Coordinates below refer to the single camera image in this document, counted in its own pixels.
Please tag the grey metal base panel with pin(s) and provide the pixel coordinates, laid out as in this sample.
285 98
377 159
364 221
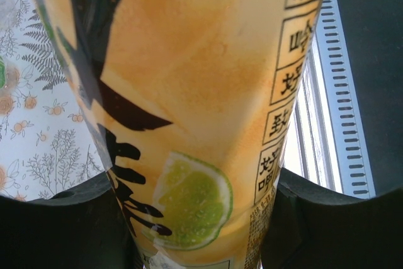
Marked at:
384 61

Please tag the floral printed table mat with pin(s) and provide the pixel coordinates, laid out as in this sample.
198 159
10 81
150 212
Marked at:
47 130

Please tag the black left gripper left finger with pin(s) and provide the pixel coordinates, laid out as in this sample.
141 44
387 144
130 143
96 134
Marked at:
63 234

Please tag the yellow tea bottle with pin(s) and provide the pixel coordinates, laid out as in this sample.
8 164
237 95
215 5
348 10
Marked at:
189 61

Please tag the aluminium front frame rail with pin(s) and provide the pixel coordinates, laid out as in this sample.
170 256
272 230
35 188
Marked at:
311 143

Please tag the small clear bottle green label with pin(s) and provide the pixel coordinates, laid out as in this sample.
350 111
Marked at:
2 73

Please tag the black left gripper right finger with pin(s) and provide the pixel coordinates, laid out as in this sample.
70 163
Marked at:
330 234

